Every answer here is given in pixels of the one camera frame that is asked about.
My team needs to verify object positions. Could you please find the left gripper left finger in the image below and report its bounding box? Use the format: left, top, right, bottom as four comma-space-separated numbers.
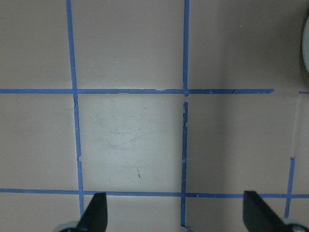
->
54, 192, 108, 232

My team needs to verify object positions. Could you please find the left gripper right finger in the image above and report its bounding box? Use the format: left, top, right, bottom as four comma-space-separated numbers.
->
242, 190, 309, 232

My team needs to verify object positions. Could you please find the pale green steel pot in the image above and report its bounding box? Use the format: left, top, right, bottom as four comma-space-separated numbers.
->
302, 18, 309, 72

